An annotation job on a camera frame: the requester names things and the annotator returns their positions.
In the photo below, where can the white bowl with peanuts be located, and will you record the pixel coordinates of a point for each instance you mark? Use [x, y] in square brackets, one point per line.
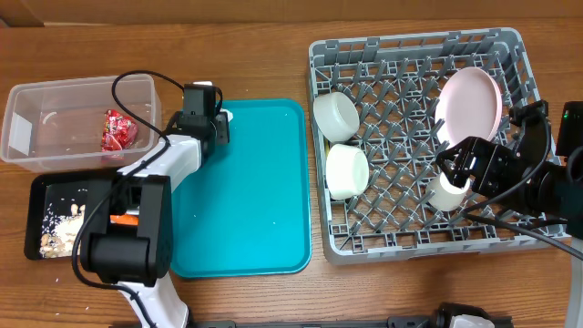
[346, 171]

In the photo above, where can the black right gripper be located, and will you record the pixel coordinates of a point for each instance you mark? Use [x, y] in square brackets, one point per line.
[491, 156]

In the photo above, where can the clear plastic bin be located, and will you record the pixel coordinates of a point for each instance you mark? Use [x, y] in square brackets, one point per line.
[58, 125]

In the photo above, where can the yellow plastic spoon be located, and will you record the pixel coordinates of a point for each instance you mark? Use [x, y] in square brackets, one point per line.
[327, 147]

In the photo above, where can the grey bowl with rice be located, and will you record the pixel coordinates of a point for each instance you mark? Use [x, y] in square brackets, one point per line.
[336, 116]

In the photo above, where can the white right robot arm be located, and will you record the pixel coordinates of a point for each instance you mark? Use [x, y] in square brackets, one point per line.
[534, 177]

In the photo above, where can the orange carrot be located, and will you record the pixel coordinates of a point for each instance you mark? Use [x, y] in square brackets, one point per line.
[126, 219]

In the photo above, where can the grey dishwasher rack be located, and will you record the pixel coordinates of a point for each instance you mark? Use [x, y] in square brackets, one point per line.
[395, 83]

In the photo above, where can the teal plastic tray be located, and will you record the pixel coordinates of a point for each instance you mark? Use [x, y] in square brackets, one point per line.
[247, 210]

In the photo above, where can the white plastic cup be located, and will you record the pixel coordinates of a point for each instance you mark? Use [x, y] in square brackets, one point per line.
[443, 195]

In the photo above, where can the foil wrapper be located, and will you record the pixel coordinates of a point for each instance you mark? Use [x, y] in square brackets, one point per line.
[119, 131]

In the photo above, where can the rice and peanut pile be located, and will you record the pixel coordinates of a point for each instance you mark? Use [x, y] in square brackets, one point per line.
[59, 231]

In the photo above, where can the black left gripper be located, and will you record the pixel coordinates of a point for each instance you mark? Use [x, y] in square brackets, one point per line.
[223, 127]

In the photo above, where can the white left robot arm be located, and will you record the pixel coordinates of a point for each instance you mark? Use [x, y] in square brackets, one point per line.
[184, 146]

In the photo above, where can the black tray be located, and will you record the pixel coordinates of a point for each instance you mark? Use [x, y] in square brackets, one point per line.
[54, 191]

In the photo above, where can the white napkin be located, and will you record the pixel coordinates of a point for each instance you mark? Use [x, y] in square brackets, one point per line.
[228, 113]

